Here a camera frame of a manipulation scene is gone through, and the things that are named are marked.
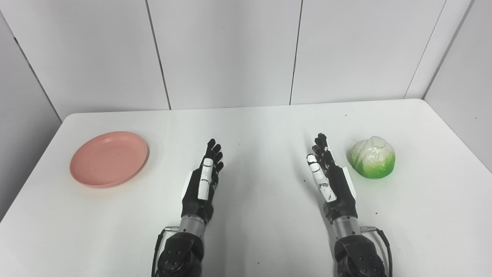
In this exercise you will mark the green white toy cabbage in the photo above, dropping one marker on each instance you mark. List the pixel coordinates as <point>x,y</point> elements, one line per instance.
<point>372,158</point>

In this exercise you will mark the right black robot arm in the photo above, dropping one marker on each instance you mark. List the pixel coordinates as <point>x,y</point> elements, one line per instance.
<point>357,256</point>

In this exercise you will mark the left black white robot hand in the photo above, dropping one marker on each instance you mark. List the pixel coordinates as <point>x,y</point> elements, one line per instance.
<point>194,202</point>

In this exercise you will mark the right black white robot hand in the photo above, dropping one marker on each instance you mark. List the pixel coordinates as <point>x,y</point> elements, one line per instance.
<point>340,192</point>

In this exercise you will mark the pink round plate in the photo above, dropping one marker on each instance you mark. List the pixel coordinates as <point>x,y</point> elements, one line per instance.
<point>108,159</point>

